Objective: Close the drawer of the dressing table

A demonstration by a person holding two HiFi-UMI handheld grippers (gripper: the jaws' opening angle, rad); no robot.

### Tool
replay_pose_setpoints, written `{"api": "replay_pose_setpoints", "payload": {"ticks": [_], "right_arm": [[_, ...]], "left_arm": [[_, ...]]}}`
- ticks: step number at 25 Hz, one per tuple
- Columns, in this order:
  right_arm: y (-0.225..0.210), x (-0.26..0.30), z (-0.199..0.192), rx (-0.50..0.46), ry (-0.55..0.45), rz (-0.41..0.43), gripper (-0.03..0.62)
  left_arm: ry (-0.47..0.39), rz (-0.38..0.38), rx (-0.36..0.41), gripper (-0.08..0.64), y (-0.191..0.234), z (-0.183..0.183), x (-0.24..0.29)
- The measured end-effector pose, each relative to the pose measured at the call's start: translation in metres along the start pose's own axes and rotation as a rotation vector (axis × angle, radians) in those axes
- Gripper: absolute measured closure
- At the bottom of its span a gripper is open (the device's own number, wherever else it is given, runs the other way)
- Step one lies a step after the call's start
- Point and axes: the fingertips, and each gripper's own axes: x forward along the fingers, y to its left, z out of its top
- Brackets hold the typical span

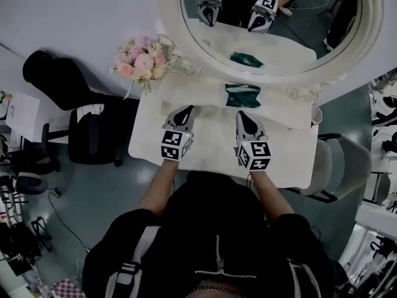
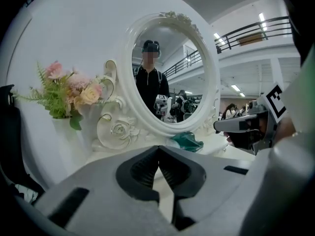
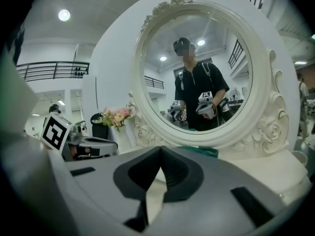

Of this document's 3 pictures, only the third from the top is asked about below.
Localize green packet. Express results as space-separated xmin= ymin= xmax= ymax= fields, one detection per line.
xmin=177 ymin=145 xmax=220 ymax=158

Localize black mezzanine railing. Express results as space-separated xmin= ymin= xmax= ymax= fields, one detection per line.
xmin=15 ymin=60 xmax=91 ymax=82

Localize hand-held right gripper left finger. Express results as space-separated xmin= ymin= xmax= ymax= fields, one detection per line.
xmin=113 ymin=146 xmax=162 ymax=201

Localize white cup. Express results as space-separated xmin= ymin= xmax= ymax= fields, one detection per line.
xmin=291 ymin=150 xmax=309 ymax=167

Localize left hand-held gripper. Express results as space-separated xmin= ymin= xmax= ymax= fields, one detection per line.
xmin=40 ymin=114 xmax=119 ymax=161

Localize white ribbed vase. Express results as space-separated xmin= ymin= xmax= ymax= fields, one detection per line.
xmin=109 ymin=124 xmax=131 ymax=149

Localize black office chair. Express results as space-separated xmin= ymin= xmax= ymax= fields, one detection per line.
xmin=90 ymin=113 xmax=109 ymax=140

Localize white ornate oval mirror stand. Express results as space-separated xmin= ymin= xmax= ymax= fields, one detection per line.
xmin=127 ymin=0 xmax=310 ymax=201

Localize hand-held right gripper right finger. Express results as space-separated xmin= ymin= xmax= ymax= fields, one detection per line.
xmin=161 ymin=146 xmax=205 ymax=203

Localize pink flower bouquet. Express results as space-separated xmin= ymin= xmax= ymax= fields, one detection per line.
xmin=97 ymin=104 xmax=135 ymax=133

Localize round ceiling light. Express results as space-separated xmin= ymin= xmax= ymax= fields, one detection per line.
xmin=58 ymin=9 xmax=71 ymax=23

